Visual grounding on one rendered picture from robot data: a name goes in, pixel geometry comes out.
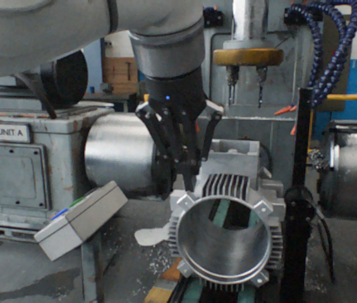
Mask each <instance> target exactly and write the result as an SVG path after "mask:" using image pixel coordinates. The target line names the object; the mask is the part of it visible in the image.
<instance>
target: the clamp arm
mask: <svg viewBox="0 0 357 303"><path fill-rule="evenodd" d="M312 103H313V88H298V98H297V108H296V124H294V141H293V157H292V166H291V182H290V187H291V186H294V185H301V186H305V177H306V163H307V154H308V140H309V133H310V118H311V111H312Z"/></svg>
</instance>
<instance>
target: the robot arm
mask: <svg viewBox="0 0 357 303"><path fill-rule="evenodd" d="M202 6H203V0H0V78H2V77H6V76H11V75H14V74H17V73H21V72H24V71H28V69H29V70H30V69H32V68H35V67H37V66H41V65H43V64H47V63H49V62H51V61H55V60H56V59H60V58H62V57H64V56H67V55H69V54H72V53H74V52H76V51H79V50H81V49H83V48H84V47H86V46H87V45H89V44H91V43H92V42H95V41H96V40H99V39H101V38H103V37H106V36H107V35H109V34H112V33H115V32H120V31H125V30H127V32H128V36H129V38H130V42H131V47H132V50H133V56H134V59H135V64H136V66H137V68H138V69H139V70H140V72H142V73H143V74H144V76H145V81H146V84H147V90H148V93H149V97H148V100H147V102H141V103H140V105H139V107H138V108H137V110H136V112H135V115H136V117H138V118H139V119H140V120H141V121H142V122H143V123H144V124H145V127H146V128H147V131H148V132H149V134H150V136H151V138H152V139H153V141H154V143H155V145H156V147H157V149H158V151H159V153H160V155H161V157H162V158H163V159H164V160H168V159H169V158H170V159H172V160H174V162H175V165H176V171H177V173H178V174H182V175H183V182H184V185H185V192H187V191H190V192H191V193H194V190H195V185H196V182H197V177H196V175H199V173H200V169H201V165H200V161H203V162H206V161H207V160H208V158H209V152H210V147H211V144H212V139H213V136H214V131H215V127H216V125H217V123H218V122H219V121H220V120H221V119H222V114H223V110H224V105H223V104H217V105H215V104H213V103H211V102H209V99H208V96H207V94H206V93H205V91H204V89H203V77H202V63H203V61H204V60H205V55H206V52H205V37H204V29H203V25H204V19H203V11H202ZM204 110H206V112H207V113H206V117H207V119H208V120H209V121H208V124H207V129H206V133H205V138H204V142H203V148H201V149H199V144H198V139H197V130H196V124H195V120H196V119H197V118H198V117H199V116H200V114H201V113H202V112H203V111H204ZM156 114H158V115H159V116H160V117H161V118H162V119H163V120H164V123H165V127H166V130H167V131H168V134H169V138H168V137H167V135H166V134H165V132H164V130H163V128H162V126H161V124H160V121H159V119H158V117H157V115H156ZM179 123H180V124H182V125H183V131H184V132H185V138H186V145H187V150H188V151H184V148H183V142H182V138H181V131H180V126H179ZM183 151H184V152H183Z"/></svg>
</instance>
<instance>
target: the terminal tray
mask: <svg viewBox="0 0 357 303"><path fill-rule="evenodd" d="M255 142H256V143H252V141H238V140H218V141H214V140H212V144H211V147H210V150H211V151H210V152H209V158H208V160H207V161H206V162H203V161H202V168H201V187H203V185H204V183H205V181H206V179H207V177H208V175H210V180H211V178H212V176H213V174H214V181H215V179H216V177H217V175H218V173H219V180H220V179H221V177H222V174H223V172H224V180H226V177H227V175H228V173H230V181H231V180H232V177H233V174H234V181H237V179H238V174H239V182H241V183H242V181H243V176H245V185H246V186H247V183H248V178H250V188H252V189H254V190H255V191H258V187H259V175H260V158H259V147H260V142H259V141H255ZM249 152H253V153H249Z"/></svg>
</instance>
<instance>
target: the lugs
mask: <svg viewBox="0 0 357 303"><path fill-rule="evenodd" d="M259 177H260V178H261V179H270V178H271V174H270V172H269V171H268V170H267V169H266V168H265V167H262V168H261V169H260V175H259ZM195 200H196V197H195V196H194V195H193V194H192V193H191V192H190V191H187V192H186V193H185V194H184V195H183V196H182V197H180V199H179V200H178V202H177V204H178V205H179V206H180V207H181V208H182V209H183V210H184V211H186V210H187V209H188V208H189V207H190V206H191V205H192V204H194V203H195ZM253 208H254V209H255V210H256V212H257V213H258V214H259V215H260V216H261V217H262V218H265V217H267V216H268V215H270V214H271V213H272V205H271V204H270V203H269V202H268V201H267V200H266V199H265V198H264V197H263V196H262V197H261V198H259V199H258V200H257V201H256V202H254V206H253ZM178 270H179V271H180V272H181V273H182V274H183V275H184V276H185V277H186V278H188V277H189V276H190V275H191V274H192V273H194V272H193V271H192V270H191V269H189V267H188V266H187V265H186V264H185V262H184V261H183V260H181V261H180V263H179V265H178ZM268 280H269V274H268V271H267V270H266V269H263V270H262V271H261V272H260V273H258V274H257V276H255V277H253V278H252V279H250V281H251V282H252V283H253V284H254V285H255V286H256V287H257V288H258V287H261V286H262V285H263V284H264V283H266V282H268Z"/></svg>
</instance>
